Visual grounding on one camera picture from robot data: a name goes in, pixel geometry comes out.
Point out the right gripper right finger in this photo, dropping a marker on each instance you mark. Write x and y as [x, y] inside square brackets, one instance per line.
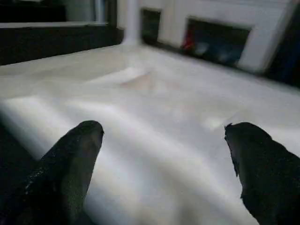
[267, 178]

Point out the white plastic table leg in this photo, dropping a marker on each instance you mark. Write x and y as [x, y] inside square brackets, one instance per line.
[132, 23]

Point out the white plastic table top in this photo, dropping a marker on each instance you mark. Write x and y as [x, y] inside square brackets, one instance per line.
[152, 140]

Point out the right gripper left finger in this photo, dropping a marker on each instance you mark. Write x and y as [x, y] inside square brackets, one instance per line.
[61, 178]

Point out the red white package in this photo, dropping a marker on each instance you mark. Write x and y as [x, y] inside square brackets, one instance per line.
[188, 42]

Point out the black work mat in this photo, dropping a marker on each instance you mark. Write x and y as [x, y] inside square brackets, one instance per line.
[47, 42]

